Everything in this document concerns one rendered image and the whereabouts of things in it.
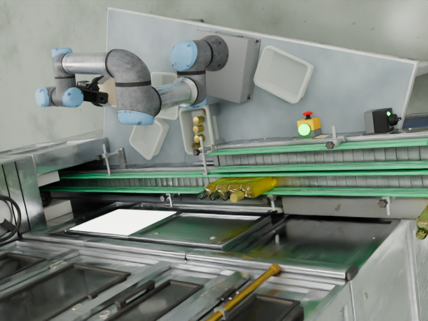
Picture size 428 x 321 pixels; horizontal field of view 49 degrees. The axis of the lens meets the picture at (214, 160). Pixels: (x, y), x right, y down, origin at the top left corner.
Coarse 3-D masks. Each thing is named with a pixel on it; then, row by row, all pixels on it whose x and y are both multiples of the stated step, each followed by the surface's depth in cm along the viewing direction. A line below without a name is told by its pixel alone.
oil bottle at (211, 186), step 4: (216, 180) 194; (220, 180) 193; (224, 180) 192; (208, 184) 189; (212, 184) 188; (216, 184) 187; (204, 188) 188; (208, 188) 186; (212, 188) 186; (212, 192) 186
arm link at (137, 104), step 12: (120, 84) 146; (132, 84) 145; (144, 84) 146; (168, 84) 171; (180, 84) 175; (192, 84) 180; (204, 84) 187; (120, 96) 147; (132, 96) 146; (144, 96) 147; (156, 96) 154; (168, 96) 164; (180, 96) 172; (192, 96) 181; (204, 96) 188; (120, 108) 148; (132, 108) 147; (144, 108) 148; (156, 108) 154; (192, 108) 186; (120, 120) 150; (132, 120) 148; (144, 120) 149
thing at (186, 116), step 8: (184, 112) 221; (192, 112) 224; (200, 112) 221; (208, 112) 210; (184, 120) 221; (192, 120) 225; (208, 120) 210; (184, 128) 221; (192, 128) 225; (208, 128) 211; (184, 136) 221; (192, 136) 225; (208, 136) 221; (184, 144) 222; (208, 144) 222; (192, 152) 220; (208, 152) 214
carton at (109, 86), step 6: (108, 78) 201; (114, 78) 199; (108, 84) 202; (114, 84) 200; (102, 90) 205; (108, 90) 203; (114, 90) 201; (108, 96) 204; (114, 96) 202; (108, 102) 205; (114, 102) 202
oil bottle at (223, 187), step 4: (228, 180) 191; (232, 180) 190; (236, 180) 189; (220, 184) 186; (224, 184) 185; (228, 184) 184; (216, 188) 184; (220, 188) 183; (224, 188) 182; (224, 192) 182
